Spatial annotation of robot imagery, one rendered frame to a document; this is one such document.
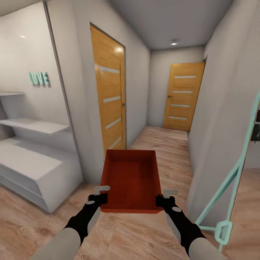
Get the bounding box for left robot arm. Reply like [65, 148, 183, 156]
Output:
[28, 185, 110, 260]

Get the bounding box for storage box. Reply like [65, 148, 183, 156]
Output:
[100, 149, 164, 214]

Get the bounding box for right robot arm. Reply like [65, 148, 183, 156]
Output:
[155, 189, 228, 260]

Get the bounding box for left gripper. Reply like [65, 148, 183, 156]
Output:
[88, 193, 108, 205]

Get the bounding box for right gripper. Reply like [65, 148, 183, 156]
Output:
[155, 194, 175, 208]

